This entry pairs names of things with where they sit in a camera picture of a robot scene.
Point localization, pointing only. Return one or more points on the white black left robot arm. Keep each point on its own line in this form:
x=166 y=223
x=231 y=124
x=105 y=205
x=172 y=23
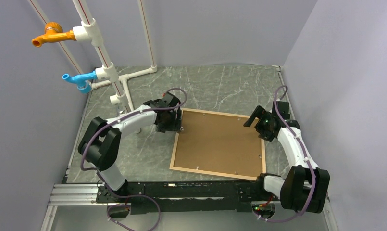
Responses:
x=101 y=141

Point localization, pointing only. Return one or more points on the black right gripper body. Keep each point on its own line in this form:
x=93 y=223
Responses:
x=263 y=126

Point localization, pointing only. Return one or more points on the blue plastic faucet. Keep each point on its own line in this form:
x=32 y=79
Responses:
x=82 y=81

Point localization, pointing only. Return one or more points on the brown fibreboard backing board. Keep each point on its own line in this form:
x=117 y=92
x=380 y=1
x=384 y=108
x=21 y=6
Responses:
x=218 y=143

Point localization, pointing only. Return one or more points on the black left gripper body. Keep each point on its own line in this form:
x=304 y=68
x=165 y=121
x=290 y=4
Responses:
x=172 y=123

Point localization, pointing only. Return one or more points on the light wooden picture frame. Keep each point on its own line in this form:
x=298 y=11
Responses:
x=174 y=153

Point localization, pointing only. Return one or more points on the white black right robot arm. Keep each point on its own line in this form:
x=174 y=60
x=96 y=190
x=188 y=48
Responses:
x=305 y=187

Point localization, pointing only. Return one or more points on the orange plastic faucet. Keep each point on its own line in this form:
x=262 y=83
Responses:
x=53 y=32

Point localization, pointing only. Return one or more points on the aluminium extrusion rail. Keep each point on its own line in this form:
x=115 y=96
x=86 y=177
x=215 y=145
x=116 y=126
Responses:
x=73 y=195

